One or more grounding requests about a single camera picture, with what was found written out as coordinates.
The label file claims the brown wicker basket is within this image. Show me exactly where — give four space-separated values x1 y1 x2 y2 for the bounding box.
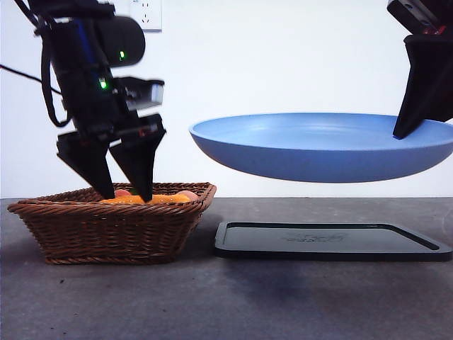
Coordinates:
6 182 217 266

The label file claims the white wall socket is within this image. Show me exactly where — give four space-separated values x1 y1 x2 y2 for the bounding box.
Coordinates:
129 0 163 33

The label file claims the blue round plate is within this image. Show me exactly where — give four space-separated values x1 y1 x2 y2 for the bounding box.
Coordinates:
188 112 453 183

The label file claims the thick black looped cable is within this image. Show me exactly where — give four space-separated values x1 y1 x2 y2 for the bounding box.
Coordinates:
40 21 74 128

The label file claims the thin black cable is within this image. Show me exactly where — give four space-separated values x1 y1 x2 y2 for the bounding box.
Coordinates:
0 64 63 95

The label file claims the black rectangular tray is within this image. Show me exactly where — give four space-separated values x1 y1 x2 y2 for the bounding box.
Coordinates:
214 221 453 263

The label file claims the yellow corn cob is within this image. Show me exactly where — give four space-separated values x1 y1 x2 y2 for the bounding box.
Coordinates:
98 193 192 205

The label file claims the pale grey camera box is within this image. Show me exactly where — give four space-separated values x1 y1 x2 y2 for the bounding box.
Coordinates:
116 77 166 107

